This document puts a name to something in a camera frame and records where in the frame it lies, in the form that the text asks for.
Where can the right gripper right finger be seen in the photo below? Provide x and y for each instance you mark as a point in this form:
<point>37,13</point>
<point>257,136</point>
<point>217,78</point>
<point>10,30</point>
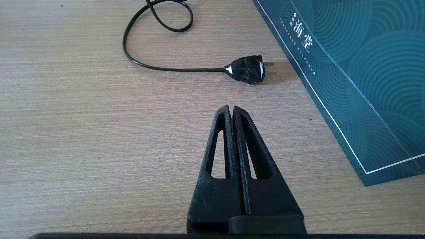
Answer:
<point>269,199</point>

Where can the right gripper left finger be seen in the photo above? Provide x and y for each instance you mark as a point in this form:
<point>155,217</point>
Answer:
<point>215,199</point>

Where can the dark teal gift bag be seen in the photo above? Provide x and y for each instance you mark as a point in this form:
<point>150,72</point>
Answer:
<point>365,83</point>

